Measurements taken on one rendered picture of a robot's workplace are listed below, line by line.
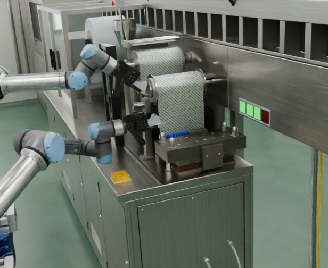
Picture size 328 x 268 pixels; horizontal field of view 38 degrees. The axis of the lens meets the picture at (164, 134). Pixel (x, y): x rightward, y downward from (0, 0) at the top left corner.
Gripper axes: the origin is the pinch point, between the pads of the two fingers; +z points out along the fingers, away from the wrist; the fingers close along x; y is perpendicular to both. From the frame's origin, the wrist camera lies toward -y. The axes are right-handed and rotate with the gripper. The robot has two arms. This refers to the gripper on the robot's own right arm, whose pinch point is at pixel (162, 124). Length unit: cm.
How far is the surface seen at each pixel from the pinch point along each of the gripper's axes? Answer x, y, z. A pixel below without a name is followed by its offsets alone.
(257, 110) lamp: -36.2, 10.6, 29.7
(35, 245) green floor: 109, -109, -62
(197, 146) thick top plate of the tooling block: -19.9, -6.7, 8.6
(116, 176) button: -11.7, -16.6, -27.9
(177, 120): -0.2, 0.4, 7.7
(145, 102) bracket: 7.1, 9.8, -5.7
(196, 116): -0.3, 0.9, 17.9
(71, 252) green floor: 88, -109, -40
